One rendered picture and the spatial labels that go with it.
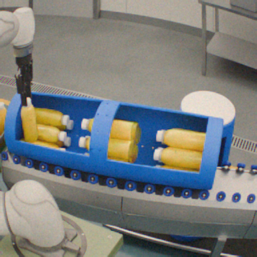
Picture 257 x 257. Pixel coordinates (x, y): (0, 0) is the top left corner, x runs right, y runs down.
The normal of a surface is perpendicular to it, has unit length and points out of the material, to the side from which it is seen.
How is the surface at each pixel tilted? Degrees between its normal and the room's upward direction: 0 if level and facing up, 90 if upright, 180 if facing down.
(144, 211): 71
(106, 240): 1
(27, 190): 6
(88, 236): 1
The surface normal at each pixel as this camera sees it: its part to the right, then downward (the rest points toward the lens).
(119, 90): 0.00, -0.79
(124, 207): -0.24, 0.29
